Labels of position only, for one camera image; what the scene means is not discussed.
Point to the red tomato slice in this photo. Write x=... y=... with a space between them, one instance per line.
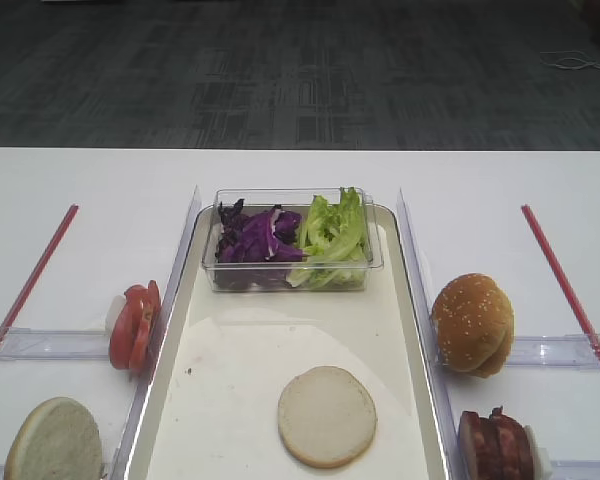
x=145 y=305

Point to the green lettuce leaves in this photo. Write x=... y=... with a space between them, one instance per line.
x=333 y=238

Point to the white pusher block tomato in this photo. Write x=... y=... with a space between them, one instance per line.
x=116 y=307

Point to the remaining red tomato slices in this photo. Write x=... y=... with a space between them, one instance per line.
x=120 y=344

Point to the brown meat patties stack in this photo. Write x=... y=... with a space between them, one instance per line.
x=495 y=447

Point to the white pusher block patties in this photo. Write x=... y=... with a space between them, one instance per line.
x=542 y=467

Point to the clear plastic salad box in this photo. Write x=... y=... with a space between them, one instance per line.
x=297 y=200

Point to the purple cabbage leaves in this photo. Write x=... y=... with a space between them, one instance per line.
x=265 y=237

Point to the bottom bun slice on tray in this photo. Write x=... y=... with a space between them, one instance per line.
x=326 y=418

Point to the sesame seed top buns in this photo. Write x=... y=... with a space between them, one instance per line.
x=474 y=321

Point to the cream rectangular metal tray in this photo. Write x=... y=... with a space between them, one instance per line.
x=208 y=408

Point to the right red tape strip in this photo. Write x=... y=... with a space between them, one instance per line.
x=563 y=281

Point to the red tape strip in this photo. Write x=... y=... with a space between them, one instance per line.
x=38 y=269
x=563 y=281

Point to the upright pale bun slice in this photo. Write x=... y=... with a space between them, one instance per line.
x=59 y=439

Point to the left red tape strip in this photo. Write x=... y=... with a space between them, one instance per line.
x=38 y=269

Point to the right long clear divider rail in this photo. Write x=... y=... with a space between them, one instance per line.
x=453 y=464

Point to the long clear divider rail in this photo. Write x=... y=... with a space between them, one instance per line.
x=152 y=340
x=453 y=464

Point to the left long clear divider rail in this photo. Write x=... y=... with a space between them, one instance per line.
x=152 y=340

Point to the upper right clear holder rail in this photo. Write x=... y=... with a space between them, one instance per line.
x=576 y=351

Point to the clear holder rail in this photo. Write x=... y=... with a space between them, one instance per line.
x=576 y=351
x=572 y=469
x=34 y=344

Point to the upper left clear holder rail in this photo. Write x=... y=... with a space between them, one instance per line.
x=34 y=344

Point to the lower right clear holder rail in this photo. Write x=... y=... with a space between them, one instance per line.
x=572 y=469

